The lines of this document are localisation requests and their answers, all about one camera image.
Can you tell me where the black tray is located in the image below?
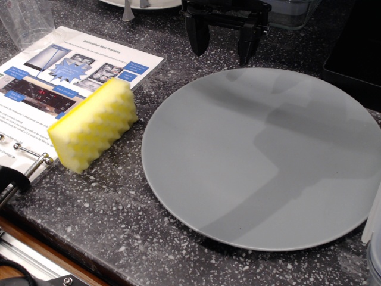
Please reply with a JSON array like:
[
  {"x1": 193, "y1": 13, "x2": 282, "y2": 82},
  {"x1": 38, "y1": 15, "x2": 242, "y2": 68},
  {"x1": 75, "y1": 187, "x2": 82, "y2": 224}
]
[{"x1": 322, "y1": 1, "x2": 380, "y2": 112}]

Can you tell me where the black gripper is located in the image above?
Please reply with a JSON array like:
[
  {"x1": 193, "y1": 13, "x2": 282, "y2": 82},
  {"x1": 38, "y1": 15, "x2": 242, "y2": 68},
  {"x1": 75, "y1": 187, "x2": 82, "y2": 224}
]
[{"x1": 181, "y1": 1, "x2": 271, "y2": 66}]

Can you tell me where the silver spoon handle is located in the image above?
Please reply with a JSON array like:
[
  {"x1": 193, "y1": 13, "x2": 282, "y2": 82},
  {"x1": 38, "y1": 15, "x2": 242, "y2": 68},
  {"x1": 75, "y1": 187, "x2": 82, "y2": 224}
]
[{"x1": 122, "y1": 0, "x2": 135, "y2": 22}]

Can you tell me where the yellow sponge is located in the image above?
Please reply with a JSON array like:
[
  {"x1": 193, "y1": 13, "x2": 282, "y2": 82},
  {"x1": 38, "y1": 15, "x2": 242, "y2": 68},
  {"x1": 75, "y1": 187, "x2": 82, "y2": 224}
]
[{"x1": 48, "y1": 78, "x2": 138, "y2": 173}]

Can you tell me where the clear glass container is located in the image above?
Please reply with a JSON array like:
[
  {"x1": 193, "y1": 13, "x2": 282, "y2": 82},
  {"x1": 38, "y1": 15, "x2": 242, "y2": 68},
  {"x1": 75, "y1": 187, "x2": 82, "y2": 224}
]
[{"x1": 266, "y1": 0, "x2": 321, "y2": 30}]

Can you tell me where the aluminium rail with bracket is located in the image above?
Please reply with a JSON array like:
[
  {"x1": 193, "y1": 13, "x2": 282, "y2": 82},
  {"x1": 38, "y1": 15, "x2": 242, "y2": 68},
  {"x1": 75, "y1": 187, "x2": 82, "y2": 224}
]
[{"x1": 1, "y1": 231, "x2": 87, "y2": 285}]

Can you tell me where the white plate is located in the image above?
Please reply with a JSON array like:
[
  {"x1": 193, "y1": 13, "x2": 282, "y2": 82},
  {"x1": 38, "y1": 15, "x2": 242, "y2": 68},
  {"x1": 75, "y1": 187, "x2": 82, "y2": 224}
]
[{"x1": 101, "y1": 0, "x2": 181, "y2": 10}]

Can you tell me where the clear plastic lidded container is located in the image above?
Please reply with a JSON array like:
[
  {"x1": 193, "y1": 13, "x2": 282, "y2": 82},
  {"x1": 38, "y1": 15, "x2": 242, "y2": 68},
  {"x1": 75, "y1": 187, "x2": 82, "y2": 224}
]
[{"x1": 361, "y1": 189, "x2": 380, "y2": 285}]

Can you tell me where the laminated dishwasher instruction sheet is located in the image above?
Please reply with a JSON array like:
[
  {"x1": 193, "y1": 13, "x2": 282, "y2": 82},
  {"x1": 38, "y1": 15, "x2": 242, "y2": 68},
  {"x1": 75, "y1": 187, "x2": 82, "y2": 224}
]
[{"x1": 1, "y1": 26, "x2": 165, "y2": 166}]

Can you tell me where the silver cutlery handle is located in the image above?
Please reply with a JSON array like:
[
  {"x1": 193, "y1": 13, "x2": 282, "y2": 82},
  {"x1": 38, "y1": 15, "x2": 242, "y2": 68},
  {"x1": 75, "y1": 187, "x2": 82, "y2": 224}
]
[{"x1": 139, "y1": 0, "x2": 151, "y2": 8}]

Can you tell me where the grey round plate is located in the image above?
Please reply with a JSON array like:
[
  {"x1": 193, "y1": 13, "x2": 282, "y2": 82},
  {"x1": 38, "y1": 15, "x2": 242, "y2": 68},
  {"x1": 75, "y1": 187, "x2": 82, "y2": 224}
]
[{"x1": 142, "y1": 68, "x2": 380, "y2": 251}]

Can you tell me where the black cable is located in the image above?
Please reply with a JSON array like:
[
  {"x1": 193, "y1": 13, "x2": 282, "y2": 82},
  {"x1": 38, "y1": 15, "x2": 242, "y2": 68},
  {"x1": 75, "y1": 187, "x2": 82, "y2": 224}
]
[{"x1": 0, "y1": 257, "x2": 38, "y2": 286}]

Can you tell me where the clear plastic cup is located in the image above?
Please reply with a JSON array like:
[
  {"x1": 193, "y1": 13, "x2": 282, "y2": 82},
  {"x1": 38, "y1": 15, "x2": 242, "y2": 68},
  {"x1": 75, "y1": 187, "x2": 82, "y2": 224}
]
[{"x1": 1, "y1": 0, "x2": 55, "y2": 52}]

